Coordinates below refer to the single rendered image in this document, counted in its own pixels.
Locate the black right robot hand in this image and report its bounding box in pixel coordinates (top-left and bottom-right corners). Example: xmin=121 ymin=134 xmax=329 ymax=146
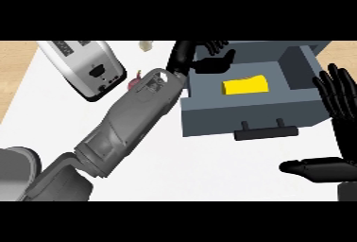
xmin=277 ymin=62 xmax=357 ymax=184

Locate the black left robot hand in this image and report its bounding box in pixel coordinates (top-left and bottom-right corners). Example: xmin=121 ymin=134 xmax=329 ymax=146
xmin=165 ymin=40 xmax=237 ymax=77

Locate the grey open drawer box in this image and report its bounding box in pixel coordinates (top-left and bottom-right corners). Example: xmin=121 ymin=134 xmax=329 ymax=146
xmin=184 ymin=40 xmax=335 ymax=99

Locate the grey drawer front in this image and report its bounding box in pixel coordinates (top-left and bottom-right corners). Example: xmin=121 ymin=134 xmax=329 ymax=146
xmin=180 ymin=88 xmax=335 ymax=138

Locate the yellow block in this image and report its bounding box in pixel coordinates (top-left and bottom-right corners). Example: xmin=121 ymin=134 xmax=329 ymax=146
xmin=220 ymin=74 xmax=270 ymax=95

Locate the small pale beige object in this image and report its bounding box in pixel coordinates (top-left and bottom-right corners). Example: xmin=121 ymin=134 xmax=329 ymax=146
xmin=137 ymin=40 xmax=153 ymax=52

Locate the white and black toaster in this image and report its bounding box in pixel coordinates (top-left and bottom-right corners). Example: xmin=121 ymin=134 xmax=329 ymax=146
xmin=37 ymin=40 xmax=128 ymax=103

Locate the grey rounded object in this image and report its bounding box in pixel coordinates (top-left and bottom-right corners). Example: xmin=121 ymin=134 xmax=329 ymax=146
xmin=0 ymin=146 xmax=43 ymax=202

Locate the black drawer handle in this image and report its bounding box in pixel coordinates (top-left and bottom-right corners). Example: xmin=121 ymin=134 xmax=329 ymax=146
xmin=233 ymin=117 xmax=299 ymax=142

